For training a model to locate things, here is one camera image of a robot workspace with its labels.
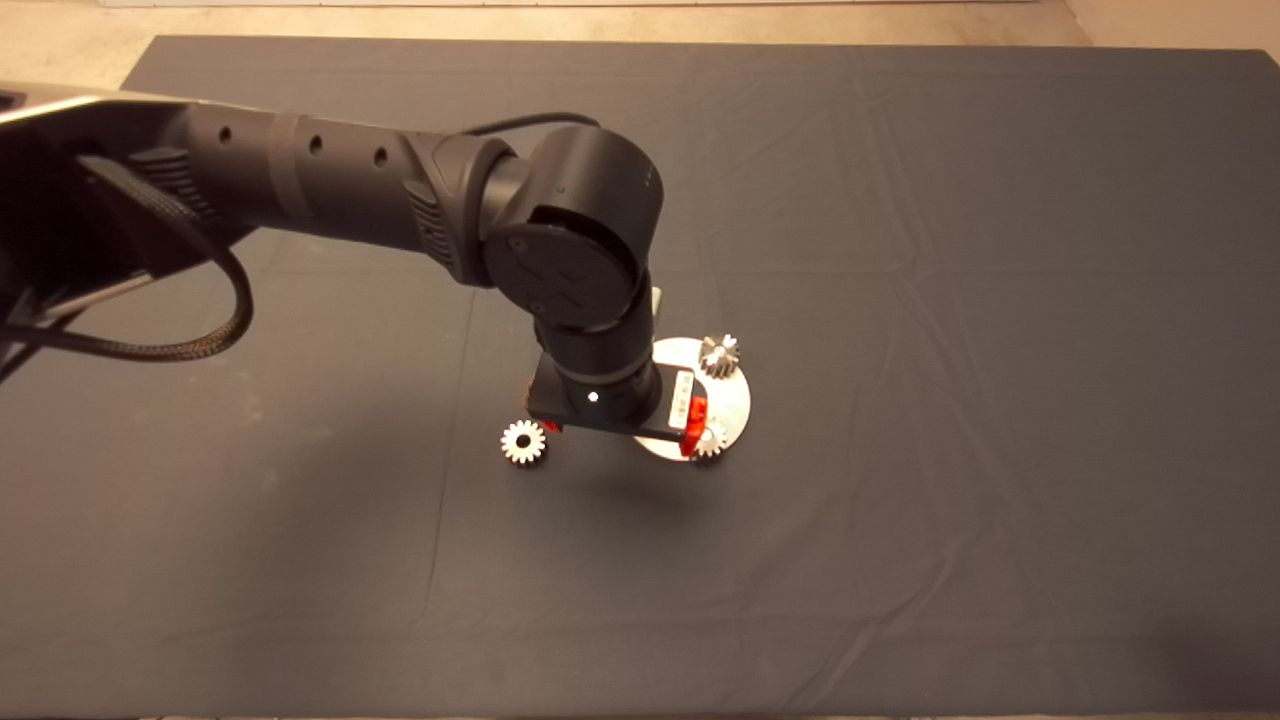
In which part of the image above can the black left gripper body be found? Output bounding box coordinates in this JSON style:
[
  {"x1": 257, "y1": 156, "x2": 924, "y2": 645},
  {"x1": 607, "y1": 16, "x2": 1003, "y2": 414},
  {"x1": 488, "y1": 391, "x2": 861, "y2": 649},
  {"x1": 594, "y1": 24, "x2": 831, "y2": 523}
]
[{"x1": 527, "y1": 355, "x2": 699, "y2": 443}]

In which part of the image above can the round metal plate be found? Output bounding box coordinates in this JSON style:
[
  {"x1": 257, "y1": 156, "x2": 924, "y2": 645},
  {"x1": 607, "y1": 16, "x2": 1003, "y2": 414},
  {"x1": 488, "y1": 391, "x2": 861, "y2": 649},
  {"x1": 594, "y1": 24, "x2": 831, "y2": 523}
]
[{"x1": 632, "y1": 337, "x2": 752, "y2": 463}]

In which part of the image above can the dark grey table cloth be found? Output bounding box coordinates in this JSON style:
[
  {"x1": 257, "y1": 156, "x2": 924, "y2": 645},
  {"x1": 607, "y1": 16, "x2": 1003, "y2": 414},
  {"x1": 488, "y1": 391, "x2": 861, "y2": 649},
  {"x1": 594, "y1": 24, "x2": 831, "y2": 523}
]
[{"x1": 0, "y1": 36, "x2": 1280, "y2": 719}]

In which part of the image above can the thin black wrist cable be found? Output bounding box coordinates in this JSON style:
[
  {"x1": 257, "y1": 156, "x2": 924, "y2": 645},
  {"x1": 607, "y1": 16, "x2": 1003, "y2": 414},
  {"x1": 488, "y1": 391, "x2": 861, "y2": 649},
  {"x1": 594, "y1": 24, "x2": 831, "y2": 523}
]
[{"x1": 462, "y1": 111, "x2": 601, "y2": 137}]

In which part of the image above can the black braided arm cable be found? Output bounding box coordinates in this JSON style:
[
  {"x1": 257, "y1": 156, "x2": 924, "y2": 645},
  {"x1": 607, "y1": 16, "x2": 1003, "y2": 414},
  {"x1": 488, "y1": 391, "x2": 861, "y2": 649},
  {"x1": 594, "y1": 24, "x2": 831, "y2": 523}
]
[{"x1": 0, "y1": 150, "x2": 255, "y2": 363}]

